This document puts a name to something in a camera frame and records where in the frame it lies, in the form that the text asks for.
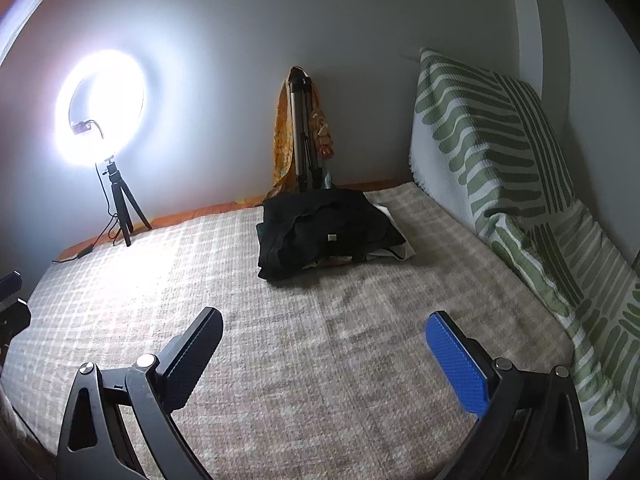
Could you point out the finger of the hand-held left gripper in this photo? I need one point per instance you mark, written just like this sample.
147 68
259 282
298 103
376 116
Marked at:
10 285
15 320

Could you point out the white printed garment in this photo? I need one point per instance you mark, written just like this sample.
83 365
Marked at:
400 240

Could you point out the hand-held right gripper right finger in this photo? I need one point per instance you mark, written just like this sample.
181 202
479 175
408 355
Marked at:
457 360

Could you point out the small black tripod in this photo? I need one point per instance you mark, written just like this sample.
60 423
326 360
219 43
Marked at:
120 200

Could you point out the black pants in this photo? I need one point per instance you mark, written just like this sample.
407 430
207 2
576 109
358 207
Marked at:
325 225

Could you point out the folded tripod with orange cloth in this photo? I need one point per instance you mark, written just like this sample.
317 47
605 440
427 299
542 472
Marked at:
282 150

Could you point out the silver tripod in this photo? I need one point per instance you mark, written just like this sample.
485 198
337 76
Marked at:
302 130

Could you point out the orange bed sheet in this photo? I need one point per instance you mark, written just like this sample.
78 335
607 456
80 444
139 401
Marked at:
200 212

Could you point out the green striped white pillow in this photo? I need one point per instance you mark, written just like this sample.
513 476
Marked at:
500 150

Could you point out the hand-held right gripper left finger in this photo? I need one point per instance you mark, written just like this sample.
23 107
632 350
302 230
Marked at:
200 342

